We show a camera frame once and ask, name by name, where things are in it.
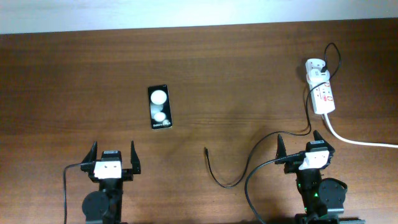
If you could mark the white USB charger adapter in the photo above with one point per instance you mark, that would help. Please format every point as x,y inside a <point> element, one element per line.
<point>316,76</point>

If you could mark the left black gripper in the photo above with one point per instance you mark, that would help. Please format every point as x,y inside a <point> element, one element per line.
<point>127,173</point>

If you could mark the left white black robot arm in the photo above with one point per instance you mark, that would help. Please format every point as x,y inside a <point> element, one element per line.
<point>105,204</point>

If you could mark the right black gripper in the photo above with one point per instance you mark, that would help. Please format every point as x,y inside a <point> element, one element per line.
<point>291,165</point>

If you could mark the white power strip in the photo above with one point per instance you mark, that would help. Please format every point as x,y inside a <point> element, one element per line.
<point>322,97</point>

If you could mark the black Samsung Galaxy flip phone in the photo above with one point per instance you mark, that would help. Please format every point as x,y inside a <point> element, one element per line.
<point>159,107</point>

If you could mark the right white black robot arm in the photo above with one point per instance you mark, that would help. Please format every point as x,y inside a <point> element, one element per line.
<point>323,198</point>

